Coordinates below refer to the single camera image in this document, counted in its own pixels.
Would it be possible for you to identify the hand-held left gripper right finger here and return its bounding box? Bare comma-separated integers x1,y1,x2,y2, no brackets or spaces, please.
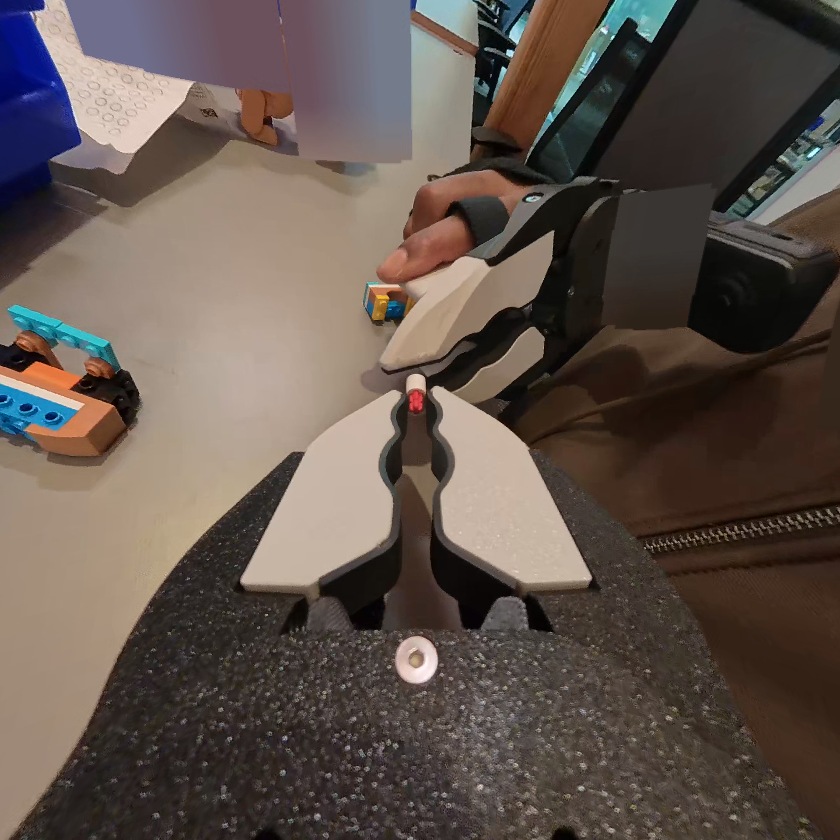
431,388,594,607

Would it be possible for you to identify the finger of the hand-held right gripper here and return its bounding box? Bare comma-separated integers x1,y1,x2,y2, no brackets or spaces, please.
377,230,559,374
447,322,552,406

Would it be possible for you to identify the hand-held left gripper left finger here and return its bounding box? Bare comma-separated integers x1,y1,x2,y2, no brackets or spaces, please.
241,392,408,620

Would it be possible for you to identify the blue orange toy brick assembly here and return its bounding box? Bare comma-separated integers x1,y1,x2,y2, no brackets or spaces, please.
0,305,143,459

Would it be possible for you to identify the blue plastic bin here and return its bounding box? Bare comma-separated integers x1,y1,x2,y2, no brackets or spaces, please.
0,0,84,204

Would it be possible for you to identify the person's right hand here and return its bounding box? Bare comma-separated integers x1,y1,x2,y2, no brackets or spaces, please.
376,168,526,284

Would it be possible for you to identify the small multicoloured toy brick block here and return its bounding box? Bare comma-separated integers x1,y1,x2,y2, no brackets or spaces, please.
361,280,416,326

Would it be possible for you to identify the large black screen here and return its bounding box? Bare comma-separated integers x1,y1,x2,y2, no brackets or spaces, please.
525,0,840,217

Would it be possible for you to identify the wooden pillar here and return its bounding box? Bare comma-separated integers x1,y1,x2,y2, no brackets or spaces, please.
481,0,613,152

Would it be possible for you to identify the black office chair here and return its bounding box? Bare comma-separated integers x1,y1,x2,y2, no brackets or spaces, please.
470,0,522,130

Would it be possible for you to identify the brown toy brick model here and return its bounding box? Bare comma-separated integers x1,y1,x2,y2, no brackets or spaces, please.
237,88,298,148

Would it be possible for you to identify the printed paper sheet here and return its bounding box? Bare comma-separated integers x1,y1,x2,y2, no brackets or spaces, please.
37,0,296,174

